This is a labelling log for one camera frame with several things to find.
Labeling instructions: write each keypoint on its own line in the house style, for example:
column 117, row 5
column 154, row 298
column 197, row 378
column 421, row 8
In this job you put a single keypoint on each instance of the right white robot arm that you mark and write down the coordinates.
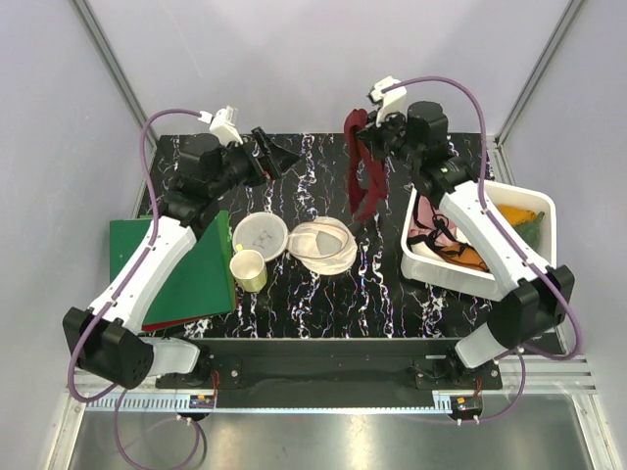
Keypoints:
column 534, row 294

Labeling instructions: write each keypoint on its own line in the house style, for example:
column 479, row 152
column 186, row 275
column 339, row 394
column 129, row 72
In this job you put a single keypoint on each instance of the pink and black bra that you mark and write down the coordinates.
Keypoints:
column 430, row 227

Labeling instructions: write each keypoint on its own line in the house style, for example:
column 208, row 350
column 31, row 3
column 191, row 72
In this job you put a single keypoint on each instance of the beige mesh laundry bag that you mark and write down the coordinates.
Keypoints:
column 325, row 246

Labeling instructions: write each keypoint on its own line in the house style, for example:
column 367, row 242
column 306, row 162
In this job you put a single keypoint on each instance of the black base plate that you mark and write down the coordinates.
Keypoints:
column 332, row 374

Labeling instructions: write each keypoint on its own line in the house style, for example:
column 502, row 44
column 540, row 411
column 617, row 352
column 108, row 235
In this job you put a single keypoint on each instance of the dark red bra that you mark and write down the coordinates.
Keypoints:
column 367, row 184

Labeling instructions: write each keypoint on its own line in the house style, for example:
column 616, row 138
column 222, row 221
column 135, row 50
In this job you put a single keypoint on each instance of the green folder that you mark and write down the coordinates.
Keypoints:
column 201, row 284

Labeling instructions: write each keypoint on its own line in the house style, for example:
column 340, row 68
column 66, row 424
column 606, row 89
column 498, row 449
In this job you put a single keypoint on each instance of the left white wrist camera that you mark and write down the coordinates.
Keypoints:
column 222, row 125

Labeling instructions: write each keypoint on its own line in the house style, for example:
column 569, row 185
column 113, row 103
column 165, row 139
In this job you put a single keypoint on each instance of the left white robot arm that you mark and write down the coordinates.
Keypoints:
column 104, row 339

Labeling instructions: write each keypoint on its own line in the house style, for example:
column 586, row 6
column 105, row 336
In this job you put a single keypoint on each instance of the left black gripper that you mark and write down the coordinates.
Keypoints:
column 274, row 162

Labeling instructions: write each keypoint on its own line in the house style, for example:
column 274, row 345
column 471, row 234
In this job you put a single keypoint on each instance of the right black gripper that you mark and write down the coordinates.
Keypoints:
column 371, row 133

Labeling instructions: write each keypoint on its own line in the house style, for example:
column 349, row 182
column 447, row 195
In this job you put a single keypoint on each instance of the cream paper cup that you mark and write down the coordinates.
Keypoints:
column 249, row 271

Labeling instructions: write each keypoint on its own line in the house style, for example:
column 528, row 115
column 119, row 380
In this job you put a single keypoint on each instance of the green cloth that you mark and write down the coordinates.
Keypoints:
column 530, row 230

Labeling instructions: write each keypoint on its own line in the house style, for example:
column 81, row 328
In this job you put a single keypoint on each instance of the orange cloth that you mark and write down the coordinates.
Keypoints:
column 470, row 258

